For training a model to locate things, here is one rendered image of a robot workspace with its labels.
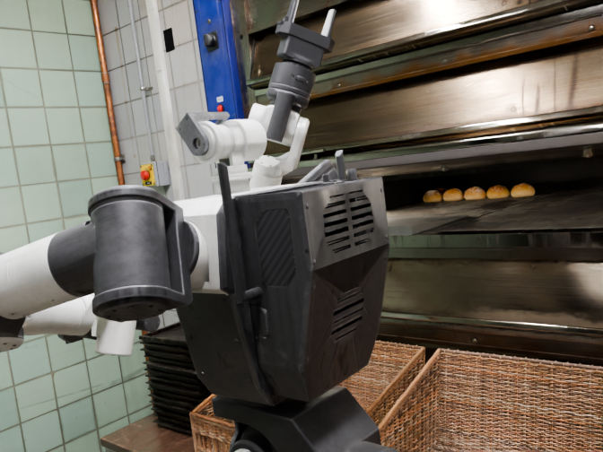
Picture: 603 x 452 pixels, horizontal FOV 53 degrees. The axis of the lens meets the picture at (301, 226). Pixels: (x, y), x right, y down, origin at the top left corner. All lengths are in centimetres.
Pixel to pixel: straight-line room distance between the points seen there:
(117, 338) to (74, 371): 163
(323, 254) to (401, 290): 111
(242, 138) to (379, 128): 92
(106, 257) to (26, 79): 200
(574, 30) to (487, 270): 65
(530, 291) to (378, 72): 75
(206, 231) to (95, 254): 15
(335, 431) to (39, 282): 45
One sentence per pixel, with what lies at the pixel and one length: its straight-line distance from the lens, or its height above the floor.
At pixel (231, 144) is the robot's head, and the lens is 91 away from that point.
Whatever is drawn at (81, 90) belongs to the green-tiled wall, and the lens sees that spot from 279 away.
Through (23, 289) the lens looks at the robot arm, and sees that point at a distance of 84.
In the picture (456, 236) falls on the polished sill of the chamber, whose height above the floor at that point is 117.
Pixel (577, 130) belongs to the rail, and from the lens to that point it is 143.
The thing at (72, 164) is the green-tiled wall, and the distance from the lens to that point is 272.
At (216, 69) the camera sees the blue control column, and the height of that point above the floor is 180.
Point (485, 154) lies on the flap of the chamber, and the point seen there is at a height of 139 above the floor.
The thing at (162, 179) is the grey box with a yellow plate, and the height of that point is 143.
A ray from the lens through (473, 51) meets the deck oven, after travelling 169.
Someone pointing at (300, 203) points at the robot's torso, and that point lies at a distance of 73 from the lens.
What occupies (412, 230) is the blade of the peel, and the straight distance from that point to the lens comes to 179.
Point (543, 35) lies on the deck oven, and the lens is 162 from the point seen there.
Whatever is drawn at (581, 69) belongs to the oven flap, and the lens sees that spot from 160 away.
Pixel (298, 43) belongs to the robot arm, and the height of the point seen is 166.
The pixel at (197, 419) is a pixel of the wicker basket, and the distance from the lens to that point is 188.
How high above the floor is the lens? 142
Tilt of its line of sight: 6 degrees down
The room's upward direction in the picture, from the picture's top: 7 degrees counter-clockwise
